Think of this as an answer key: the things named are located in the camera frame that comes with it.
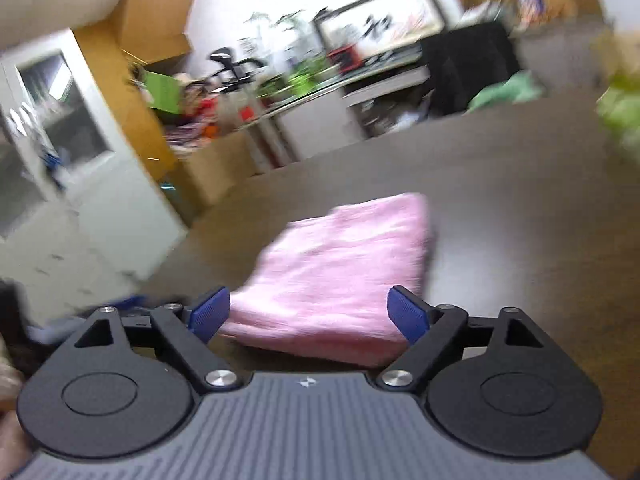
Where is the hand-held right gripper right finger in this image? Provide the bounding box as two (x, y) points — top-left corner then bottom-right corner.
(377, 285), (548, 391)

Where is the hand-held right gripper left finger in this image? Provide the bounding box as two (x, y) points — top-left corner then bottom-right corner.
(72, 286), (246, 394)

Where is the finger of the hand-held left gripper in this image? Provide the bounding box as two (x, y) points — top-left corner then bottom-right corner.
(107, 294), (149, 314)

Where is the pink towel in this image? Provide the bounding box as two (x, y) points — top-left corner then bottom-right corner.
(219, 192), (434, 369)

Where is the person's left forearm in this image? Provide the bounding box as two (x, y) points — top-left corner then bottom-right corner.
(0, 355), (32, 467)

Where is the large open cardboard box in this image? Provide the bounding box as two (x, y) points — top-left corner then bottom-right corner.
(175, 131), (262, 207)

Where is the white glass door cabinet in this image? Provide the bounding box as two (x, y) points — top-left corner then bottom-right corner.
(0, 27), (190, 323)

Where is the pile of colourful clutter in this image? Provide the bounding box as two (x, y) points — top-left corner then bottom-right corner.
(162, 75), (223, 151)

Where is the green paper bag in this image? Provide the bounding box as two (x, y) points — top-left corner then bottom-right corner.
(144, 72), (184, 112)

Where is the white sideboard cabinet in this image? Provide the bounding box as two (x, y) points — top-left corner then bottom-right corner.
(249, 62), (432, 167)

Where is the green cloth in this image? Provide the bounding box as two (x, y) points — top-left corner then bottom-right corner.
(466, 71), (547, 114)

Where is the small potted green plant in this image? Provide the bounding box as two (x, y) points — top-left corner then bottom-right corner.
(285, 57), (333, 96)

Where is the black office chair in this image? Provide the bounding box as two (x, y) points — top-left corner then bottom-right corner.
(420, 21), (522, 119)

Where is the brown wooden wardrobe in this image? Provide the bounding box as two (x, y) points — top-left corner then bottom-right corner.
(71, 0), (202, 183)

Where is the tall palm plant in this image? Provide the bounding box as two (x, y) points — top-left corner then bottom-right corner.
(244, 9), (307, 61)

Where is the green tissue pack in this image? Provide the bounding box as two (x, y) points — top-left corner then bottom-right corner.
(592, 30), (640, 163)

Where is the framed calligraphy flower picture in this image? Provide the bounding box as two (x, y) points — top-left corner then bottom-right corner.
(312, 0), (448, 57)

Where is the colourful printed small box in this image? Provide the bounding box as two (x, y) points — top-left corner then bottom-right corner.
(516, 0), (545, 25)

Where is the upturned office chair frame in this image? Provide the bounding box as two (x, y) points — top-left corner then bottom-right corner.
(202, 47), (267, 92)

